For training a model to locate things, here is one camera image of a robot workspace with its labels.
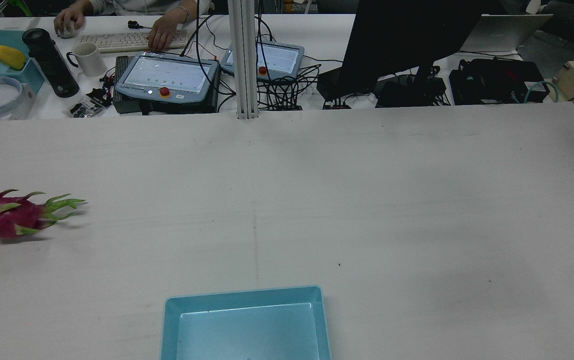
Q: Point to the black thermos bottle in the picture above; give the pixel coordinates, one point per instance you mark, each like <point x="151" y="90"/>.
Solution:
<point x="51" y="62"/>

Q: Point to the grey computer mouse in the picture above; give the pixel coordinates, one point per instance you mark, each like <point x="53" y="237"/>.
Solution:
<point x="68" y="33"/>

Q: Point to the aluminium profile post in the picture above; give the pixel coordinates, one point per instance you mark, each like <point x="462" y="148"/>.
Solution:
<point x="244" y="60"/>

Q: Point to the small black adapter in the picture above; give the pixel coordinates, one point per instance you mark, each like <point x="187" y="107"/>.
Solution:
<point x="133" y="24"/>

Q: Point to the grey usb hub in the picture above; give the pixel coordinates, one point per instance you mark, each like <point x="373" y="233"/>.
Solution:
<point x="337" y="105"/>

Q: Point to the light blue plastic bin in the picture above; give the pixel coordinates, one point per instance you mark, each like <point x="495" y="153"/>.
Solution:
<point x="246" y="325"/>

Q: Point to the packet of black parts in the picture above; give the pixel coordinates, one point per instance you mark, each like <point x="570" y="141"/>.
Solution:
<point x="89" y="105"/>

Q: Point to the black monitor base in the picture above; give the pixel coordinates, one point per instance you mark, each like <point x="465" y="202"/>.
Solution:
<point x="412" y="92"/>

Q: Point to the green plastic item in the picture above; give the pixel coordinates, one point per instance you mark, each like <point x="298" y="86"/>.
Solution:
<point x="20" y="7"/>

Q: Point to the white mug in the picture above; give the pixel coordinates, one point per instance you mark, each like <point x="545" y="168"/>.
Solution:
<point x="90" y="59"/>

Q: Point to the white keyboard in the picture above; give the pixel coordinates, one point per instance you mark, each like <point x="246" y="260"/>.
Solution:
<point x="121" y="41"/>

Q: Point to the large grey teach pendant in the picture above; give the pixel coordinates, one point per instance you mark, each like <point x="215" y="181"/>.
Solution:
<point x="166" y="75"/>

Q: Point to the small grey teach pendant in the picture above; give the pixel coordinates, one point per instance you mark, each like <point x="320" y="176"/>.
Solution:
<point x="279" y="57"/>

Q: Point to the person's left forearm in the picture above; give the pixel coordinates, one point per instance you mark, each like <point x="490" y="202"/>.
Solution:
<point x="194" y="7"/>

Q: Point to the yellow fruit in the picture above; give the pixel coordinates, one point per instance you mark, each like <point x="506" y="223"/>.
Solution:
<point x="9" y="56"/>

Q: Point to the silver laptop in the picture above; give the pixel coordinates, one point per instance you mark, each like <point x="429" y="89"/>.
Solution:
<point x="504" y="32"/>

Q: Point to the black equipment box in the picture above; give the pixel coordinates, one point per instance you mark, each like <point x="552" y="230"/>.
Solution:
<point x="492" y="80"/>

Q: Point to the person's left hand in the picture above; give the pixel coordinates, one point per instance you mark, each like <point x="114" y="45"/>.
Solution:
<point x="166" y="32"/>

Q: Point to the black monitor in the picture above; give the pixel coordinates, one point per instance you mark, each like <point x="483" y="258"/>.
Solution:
<point x="402" y="40"/>

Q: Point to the pink dragon fruit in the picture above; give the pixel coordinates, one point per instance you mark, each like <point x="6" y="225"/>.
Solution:
<point x="6" y="220"/>

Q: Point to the person's right hand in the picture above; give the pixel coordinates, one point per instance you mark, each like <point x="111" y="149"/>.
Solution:
<point x="69" y="19"/>

